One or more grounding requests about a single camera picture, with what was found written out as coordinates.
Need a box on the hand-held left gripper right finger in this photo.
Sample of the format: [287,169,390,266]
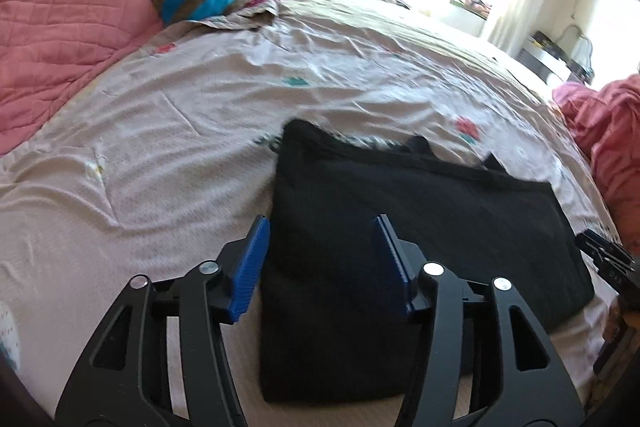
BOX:
[375,214,586,427]

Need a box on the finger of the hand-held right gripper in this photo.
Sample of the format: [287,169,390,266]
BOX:
[575,230,637,283]

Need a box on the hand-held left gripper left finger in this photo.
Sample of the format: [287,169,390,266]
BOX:
[55,214,271,427]

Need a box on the black shirt with orange patches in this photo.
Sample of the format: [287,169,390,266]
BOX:
[259,119,597,406]

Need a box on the pink blanket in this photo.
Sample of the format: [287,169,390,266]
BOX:
[551,74,640,254]

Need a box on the pink printed bed sheet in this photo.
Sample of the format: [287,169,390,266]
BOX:
[0,0,628,420]

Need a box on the white desk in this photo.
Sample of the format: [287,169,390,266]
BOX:
[516,24,598,84]

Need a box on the clutter on window sill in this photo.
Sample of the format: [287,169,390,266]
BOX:
[449,0,494,18]

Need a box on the pink quilted pillow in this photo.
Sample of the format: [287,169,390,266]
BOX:
[0,0,166,158]

